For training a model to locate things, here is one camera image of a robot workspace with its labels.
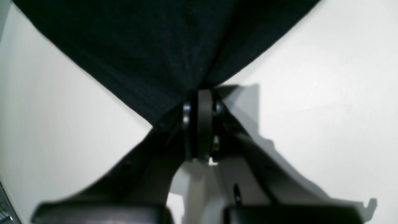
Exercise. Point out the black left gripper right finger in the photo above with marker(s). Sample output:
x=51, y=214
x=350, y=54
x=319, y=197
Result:
x=258, y=189

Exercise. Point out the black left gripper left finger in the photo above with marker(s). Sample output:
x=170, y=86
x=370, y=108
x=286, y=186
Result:
x=135, y=190

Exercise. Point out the black T-shirt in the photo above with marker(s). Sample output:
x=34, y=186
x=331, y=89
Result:
x=151, y=53

